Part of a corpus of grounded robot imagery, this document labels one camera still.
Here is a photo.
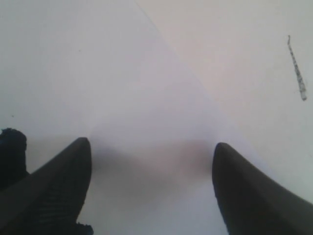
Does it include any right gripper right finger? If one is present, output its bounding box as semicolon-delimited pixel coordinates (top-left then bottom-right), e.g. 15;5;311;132
212;142;313;235

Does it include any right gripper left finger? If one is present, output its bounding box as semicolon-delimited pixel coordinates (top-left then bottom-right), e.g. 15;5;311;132
0;137;92;235

